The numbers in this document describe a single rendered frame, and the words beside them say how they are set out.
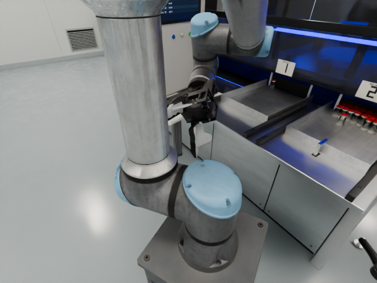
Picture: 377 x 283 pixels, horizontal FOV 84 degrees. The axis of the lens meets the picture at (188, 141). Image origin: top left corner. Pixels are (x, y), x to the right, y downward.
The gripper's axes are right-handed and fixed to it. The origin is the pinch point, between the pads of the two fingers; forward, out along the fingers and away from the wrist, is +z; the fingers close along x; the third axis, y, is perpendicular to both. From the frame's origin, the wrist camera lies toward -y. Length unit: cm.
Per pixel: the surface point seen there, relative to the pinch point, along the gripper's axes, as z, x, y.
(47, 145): -67, 44, -203
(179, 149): -65, 78, -62
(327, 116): -42, 44, 36
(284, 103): -50, 40, 21
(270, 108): -44, 36, 15
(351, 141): -25, 41, 41
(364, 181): -4, 32, 39
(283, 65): -62, 28, 23
